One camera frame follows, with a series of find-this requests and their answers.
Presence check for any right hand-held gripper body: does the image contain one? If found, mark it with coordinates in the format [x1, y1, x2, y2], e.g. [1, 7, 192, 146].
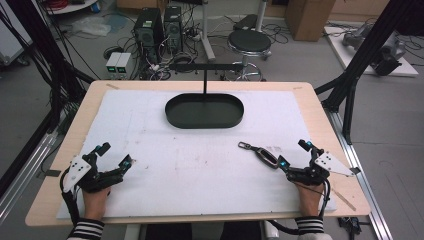
[285, 151, 356, 187]

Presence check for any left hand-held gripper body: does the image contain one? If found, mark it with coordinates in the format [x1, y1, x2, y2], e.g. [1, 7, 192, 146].
[60, 151, 125, 194]

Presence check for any black car key with clasp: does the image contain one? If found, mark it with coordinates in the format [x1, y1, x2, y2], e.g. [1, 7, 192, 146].
[237, 141, 282, 170]

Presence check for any person's right hand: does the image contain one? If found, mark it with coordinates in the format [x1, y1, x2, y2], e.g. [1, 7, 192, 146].
[294, 181, 326, 219]

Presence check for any person's left hand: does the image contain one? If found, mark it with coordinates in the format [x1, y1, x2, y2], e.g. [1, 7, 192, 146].
[81, 185, 112, 222]

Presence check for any thin wooden stick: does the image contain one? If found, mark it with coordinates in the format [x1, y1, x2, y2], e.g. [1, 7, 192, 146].
[331, 187, 357, 212]

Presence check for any wooden table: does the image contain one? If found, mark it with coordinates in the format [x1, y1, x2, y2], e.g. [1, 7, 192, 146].
[24, 79, 372, 228]

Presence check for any white foam mat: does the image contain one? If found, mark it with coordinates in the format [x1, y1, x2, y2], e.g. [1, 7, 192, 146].
[55, 89, 338, 220]

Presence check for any person's right leg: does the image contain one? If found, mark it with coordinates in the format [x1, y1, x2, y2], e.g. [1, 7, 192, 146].
[219, 221, 263, 240]

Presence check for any person's leg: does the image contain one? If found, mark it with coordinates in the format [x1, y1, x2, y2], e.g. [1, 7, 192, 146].
[219, 221, 263, 240]
[144, 222, 193, 240]

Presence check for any person's left leg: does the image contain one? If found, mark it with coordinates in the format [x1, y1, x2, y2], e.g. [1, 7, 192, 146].
[144, 222, 193, 240]

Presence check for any white power supply box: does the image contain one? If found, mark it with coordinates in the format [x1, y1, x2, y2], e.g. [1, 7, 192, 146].
[115, 52, 132, 80]
[105, 51, 123, 80]

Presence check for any black stand with oval tray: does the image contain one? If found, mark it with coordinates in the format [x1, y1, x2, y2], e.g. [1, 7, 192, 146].
[164, 62, 245, 130]

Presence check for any white floor platform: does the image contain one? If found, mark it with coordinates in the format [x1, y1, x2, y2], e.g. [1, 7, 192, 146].
[323, 25, 420, 78]

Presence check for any black round stool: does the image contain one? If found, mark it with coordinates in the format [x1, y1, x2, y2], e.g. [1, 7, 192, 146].
[219, 29, 273, 82]

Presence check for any grey and black machine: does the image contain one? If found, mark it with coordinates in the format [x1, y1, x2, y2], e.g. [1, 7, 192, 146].
[342, 24, 407, 77]

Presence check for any clear plastic bag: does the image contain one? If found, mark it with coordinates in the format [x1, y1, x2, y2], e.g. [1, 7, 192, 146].
[70, 15, 113, 37]

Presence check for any large black computer tower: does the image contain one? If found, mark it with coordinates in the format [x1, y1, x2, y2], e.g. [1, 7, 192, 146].
[133, 7, 165, 65]

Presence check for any brown cardboard box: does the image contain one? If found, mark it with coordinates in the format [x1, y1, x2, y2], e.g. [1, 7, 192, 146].
[284, 0, 337, 42]

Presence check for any black flat case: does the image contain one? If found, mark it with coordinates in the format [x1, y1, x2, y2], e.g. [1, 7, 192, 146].
[232, 13, 259, 32]

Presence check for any small black computer tower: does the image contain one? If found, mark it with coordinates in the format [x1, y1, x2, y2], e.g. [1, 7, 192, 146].
[163, 5, 184, 53]

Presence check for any round white table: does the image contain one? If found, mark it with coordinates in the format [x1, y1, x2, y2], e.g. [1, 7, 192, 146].
[42, 0, 100, 15]

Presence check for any white desk leg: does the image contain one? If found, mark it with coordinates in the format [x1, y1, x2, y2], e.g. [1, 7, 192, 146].
[199, 0, 217, 63]

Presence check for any left hand-held gripper black cable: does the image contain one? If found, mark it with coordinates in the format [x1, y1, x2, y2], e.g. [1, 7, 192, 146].
[59, 168, 82, 228]

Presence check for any hand-held gripper black cable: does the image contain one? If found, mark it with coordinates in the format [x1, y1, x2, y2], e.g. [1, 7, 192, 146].
[266, 179, 332, 236]
[59, 168, 82, 228]

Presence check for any right hand-held gripper black cable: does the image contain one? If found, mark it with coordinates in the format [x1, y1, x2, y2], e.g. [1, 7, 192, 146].
[266, 179, 332, 236]

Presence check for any aluminium rail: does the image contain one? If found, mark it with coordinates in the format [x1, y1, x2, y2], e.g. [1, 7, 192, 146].
[0, 131, 60, 225]
[324, 107, 395, 240]

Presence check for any black metal frame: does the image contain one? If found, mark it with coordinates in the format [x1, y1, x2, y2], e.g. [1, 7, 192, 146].
[0, 0, 97, 198]
[314, 0, 424, 146]

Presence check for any tangle of floor cables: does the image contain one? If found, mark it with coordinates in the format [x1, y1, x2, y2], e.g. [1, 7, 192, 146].
[138, 19, 203, 82]

